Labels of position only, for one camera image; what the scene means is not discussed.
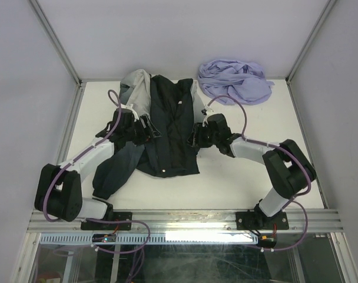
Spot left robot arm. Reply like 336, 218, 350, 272
34, 106, 161, 229

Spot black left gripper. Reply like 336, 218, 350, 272
124, 114, 161, 147

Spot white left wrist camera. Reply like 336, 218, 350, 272
121, 104, 140, 120

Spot left aluminium corner post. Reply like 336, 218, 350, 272
30, 0, 83, 86

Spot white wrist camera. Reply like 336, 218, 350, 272
121, 104, 140, 120
201, 104, 216, 125

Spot aluminium corner post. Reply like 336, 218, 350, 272
286, 0, 338, 85
30, 0, 83, 86

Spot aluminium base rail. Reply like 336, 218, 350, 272
27, 208, 344, 234

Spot dark green grey jacket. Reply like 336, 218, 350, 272
92, 69, 204, 200

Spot crumpled lavender cloth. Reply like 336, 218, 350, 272
197, 59, 274, 106

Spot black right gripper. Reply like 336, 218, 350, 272
185, 122, 219, 147

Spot purple cable under duct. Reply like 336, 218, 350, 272
90, 221, 154, 283

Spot right aluminium corner post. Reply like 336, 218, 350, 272
286, 0, 338, 85

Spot slotted grey cable duct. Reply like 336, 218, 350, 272
40, 231, 258, 245

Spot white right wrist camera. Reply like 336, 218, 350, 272
201, 104, 216, 125

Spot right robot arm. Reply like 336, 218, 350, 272
188, 114, 317, 230

